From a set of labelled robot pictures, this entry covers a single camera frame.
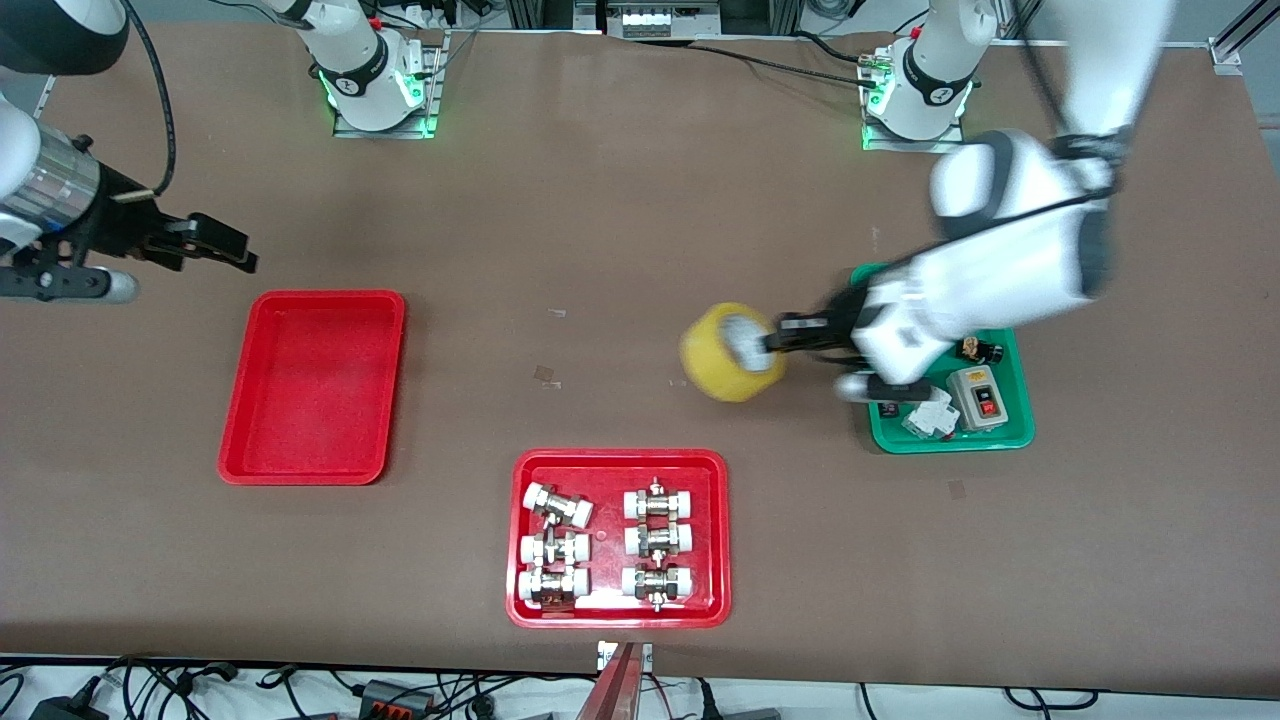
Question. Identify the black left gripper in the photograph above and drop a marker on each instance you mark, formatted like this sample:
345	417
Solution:
838	318

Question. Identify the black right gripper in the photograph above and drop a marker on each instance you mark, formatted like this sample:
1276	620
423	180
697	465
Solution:
122	223

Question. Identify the yellow tape roll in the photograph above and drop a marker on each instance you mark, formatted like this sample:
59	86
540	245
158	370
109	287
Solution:
720	360

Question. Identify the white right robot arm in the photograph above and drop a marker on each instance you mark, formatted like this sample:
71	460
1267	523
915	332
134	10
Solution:
360	60

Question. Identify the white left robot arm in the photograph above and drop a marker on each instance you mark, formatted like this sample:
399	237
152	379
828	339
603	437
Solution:
1010	270

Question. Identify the empty-type red plastic tray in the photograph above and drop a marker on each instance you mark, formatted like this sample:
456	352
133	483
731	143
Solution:
312	388

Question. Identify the green plastic tray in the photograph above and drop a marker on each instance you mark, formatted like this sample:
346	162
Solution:
1015	430

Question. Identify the red tray with fittings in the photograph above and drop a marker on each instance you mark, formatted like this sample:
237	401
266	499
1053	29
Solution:
618	600

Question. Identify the small black relay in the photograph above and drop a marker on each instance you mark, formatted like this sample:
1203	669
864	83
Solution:
888	409

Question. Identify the white circuit breaker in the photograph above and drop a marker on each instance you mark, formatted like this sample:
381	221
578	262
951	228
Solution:
932	420

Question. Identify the black gold small knob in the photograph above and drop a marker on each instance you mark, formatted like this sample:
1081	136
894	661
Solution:
982	351

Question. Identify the white metal pipe fitting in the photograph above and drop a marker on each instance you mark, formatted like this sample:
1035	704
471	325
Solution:
553	585
658	540
555	549
558	506
657	583
658	502

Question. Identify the white power strip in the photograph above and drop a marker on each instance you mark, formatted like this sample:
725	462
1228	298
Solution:
660	18

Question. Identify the red aluminium profile bar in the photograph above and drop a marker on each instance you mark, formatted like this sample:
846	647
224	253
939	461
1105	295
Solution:
612	690

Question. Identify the black power adapter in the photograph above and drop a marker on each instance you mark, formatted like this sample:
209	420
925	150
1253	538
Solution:
398	697

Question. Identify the black plug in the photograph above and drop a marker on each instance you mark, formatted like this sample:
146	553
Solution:
70	708

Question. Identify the grey switch box red button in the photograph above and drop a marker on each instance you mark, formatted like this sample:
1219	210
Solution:
978	392

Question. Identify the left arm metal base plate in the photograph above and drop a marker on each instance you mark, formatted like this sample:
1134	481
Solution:
950	143

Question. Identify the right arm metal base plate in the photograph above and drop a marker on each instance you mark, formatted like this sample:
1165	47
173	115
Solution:
432	90

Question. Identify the silver profile bracket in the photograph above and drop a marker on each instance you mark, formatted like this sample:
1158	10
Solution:
645	655

